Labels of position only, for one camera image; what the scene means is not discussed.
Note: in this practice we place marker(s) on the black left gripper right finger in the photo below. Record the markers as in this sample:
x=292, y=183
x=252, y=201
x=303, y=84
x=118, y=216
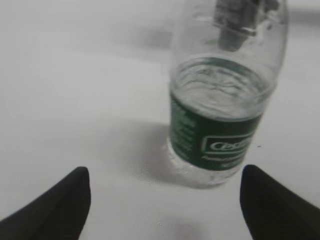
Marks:
x=273, y=212

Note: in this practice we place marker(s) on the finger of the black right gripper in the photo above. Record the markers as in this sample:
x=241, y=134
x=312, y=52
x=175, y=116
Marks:
x=238, y=20

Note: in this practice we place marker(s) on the clear cestbon water bottle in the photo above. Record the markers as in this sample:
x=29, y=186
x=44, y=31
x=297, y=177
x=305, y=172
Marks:
x=218, y=98

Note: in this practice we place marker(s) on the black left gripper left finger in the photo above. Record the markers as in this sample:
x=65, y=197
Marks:
x=60, y=213

